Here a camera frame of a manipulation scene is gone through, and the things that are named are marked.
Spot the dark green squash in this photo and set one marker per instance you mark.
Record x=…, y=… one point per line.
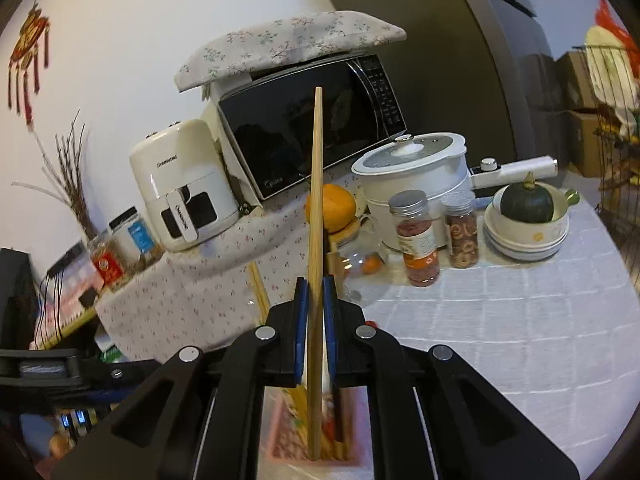
x=527, y=202

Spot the large orange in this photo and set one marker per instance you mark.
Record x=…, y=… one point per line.
x=337, y=207

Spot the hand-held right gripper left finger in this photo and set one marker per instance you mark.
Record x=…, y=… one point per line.
x=301, y=340

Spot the red knot wall ornament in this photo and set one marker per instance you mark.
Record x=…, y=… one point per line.
x=30, y=45

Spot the pink perforated plastic basket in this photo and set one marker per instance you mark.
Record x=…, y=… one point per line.
x=280, y=455

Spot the jar with red label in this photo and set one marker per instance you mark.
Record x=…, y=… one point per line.
x=107, y=265

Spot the jar with blue label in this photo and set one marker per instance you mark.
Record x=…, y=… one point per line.
x=135, y=235

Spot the black box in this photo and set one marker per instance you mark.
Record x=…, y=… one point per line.
x=15, y=300

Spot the small orange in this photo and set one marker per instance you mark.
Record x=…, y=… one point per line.
x=371, y=264

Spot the red and white spoon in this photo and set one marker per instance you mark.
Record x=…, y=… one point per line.
x=327, y=402

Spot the cardboard boxes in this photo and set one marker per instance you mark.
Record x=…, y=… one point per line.
x=575, y=110

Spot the jar of dried rings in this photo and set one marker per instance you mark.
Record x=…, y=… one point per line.
x=462, y=240

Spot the white electric pot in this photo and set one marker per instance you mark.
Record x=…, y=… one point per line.
x=420, y=180

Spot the power strip with lights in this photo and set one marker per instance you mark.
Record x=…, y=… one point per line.
x=75, y=420

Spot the floral cabinet cloth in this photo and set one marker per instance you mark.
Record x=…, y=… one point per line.
x=200, y=290

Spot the floral microwave cover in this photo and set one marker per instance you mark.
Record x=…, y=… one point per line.
x=280, y=42

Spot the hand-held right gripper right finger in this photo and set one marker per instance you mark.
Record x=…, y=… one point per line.
x=330, y=330

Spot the glass jar with cork lid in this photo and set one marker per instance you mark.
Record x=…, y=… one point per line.
x=355, y=255

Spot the dried branches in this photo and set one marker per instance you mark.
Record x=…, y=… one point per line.
x=75, y=185

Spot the white grid tablecloth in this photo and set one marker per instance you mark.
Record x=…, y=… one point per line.
x=500, y=320

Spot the red spice jar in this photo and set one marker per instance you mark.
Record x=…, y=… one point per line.
x=417, y=245

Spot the long light wooden chopstick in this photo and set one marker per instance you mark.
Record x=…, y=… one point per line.
x=316, y=185

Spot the grey refrigerator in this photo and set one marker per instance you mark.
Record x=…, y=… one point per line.
x=500, y=60

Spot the red and white rooster toy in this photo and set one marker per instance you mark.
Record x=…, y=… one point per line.
x=612, y=60

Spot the black microwave oven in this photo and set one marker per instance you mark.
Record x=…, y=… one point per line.
x=300, y=135

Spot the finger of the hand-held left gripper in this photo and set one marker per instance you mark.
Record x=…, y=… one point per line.
x=116, y=379

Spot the stack of white bowls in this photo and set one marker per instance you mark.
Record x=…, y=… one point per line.
x=520, y=251

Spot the white air fryer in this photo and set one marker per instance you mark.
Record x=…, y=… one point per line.
x=175, y=185

